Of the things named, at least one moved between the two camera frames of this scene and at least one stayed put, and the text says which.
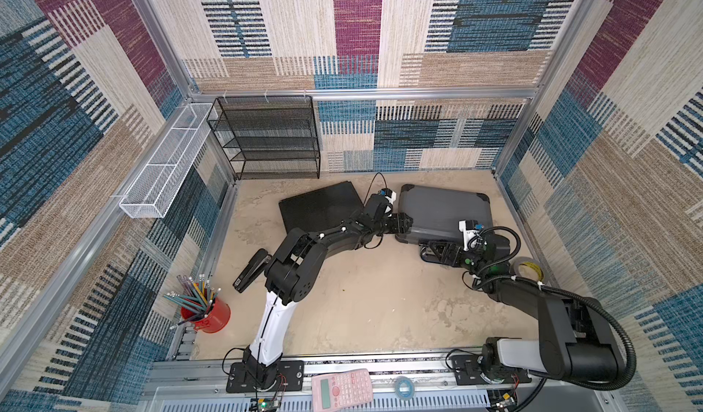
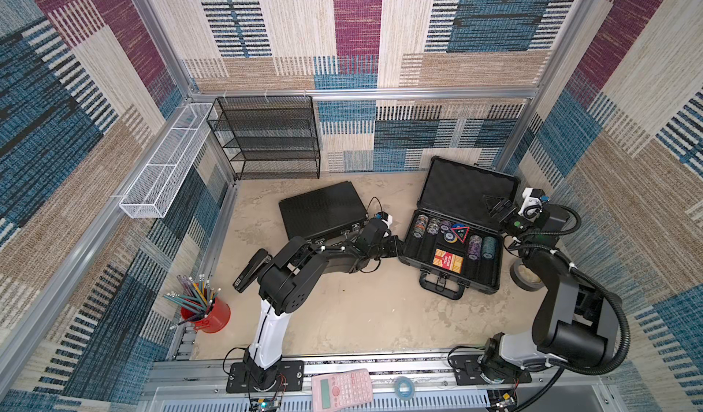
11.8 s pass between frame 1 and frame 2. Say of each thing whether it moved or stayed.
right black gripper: moved
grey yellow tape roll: stayed
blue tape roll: stayed
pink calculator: stayed
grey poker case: moved
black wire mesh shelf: stayed
